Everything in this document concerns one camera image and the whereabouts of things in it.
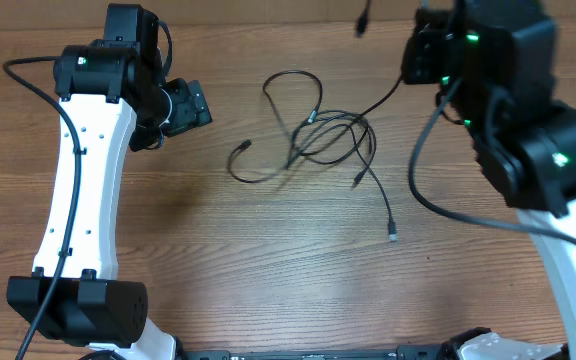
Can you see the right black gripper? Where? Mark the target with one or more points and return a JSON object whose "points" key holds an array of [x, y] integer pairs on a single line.
{"points": [[413, 72]]}

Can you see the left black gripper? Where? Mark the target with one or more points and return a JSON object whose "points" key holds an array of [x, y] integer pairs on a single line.
{"points": [[193, 107]]}

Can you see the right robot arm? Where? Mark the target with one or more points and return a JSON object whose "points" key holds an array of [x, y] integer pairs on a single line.
{"points": [[492, 62]]}

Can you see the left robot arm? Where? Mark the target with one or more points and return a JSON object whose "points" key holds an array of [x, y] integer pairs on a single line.
{"points": [[113, 96]]}

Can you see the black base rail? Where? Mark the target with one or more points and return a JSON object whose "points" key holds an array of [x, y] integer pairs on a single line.
{"points": [[313, 355]]}

